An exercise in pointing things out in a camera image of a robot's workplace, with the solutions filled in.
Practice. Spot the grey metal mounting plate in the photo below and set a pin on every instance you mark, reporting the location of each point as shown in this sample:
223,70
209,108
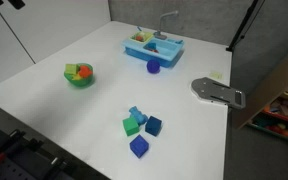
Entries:
214,90

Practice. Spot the small orange toy piece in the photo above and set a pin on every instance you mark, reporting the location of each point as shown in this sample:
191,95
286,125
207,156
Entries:
154,50

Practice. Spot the green toy dish rack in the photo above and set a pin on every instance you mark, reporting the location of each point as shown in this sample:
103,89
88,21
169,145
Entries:
148,35

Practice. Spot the wooden toy shelf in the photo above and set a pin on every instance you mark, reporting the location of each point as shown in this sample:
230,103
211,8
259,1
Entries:
270,86

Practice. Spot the green cube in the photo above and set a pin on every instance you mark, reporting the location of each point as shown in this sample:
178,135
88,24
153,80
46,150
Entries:
130,126

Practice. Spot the royal blue cube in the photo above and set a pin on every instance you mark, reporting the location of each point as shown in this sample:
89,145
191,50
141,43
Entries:
139,146

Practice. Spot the grey toy faucet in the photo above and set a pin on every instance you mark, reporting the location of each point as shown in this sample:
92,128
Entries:
162,20

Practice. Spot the light blue toy sink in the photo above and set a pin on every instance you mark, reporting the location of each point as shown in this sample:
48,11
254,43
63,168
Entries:
165,56

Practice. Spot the black tripod pole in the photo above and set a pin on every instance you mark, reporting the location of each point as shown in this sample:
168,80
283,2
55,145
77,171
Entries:
243,26

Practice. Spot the green bowl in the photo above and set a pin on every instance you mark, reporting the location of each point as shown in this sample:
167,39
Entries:
81,82

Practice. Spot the black perforated board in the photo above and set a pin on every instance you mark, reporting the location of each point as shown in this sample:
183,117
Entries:
20,166

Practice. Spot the light green block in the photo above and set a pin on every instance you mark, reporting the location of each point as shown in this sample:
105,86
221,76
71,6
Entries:
70,69

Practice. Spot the yellow toy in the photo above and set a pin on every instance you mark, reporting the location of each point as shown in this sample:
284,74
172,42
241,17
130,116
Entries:
76,77

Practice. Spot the light blue toy figure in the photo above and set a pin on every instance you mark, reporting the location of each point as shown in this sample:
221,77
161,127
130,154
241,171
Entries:
138,115

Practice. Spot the dark teal blue cube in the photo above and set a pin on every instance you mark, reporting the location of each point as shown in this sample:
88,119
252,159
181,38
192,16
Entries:
153,126

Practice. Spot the dark blue ball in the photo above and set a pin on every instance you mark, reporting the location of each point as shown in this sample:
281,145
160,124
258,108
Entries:
153,66

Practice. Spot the orange toy food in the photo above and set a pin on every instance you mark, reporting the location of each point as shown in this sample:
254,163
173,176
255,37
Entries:
139,38

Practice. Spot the green toy bin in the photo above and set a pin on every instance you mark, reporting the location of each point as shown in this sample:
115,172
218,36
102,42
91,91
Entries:
267,130

